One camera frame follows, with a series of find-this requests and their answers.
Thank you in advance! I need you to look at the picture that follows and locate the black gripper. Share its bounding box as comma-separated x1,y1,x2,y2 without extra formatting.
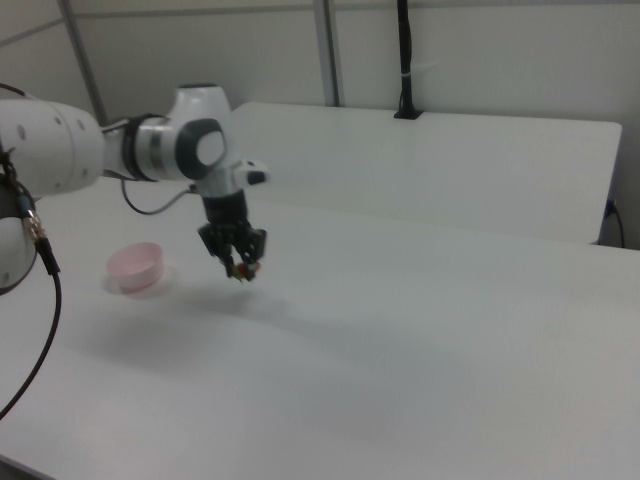
196,190,270,282

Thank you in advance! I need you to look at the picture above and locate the red strawberry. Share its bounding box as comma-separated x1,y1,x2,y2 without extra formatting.
234,260,262,283

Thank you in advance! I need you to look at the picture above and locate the pink plastic bowl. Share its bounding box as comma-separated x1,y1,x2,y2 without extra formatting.
106,241,167,296

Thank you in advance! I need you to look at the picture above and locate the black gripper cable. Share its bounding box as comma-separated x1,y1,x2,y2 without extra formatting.
99,117,199,215

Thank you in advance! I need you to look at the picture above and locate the black cable with metal connector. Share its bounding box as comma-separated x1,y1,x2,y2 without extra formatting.
0,144,64,422

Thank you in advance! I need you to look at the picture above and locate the grey metal partition post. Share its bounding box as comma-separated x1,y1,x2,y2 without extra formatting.
56,0,110,127
314,0,347,108

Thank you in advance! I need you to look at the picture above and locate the black camera stand pole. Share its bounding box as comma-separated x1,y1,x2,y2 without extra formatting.
393,0,425,121

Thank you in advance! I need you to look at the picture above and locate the thin black power cable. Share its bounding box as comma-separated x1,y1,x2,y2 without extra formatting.
606,198,627,248

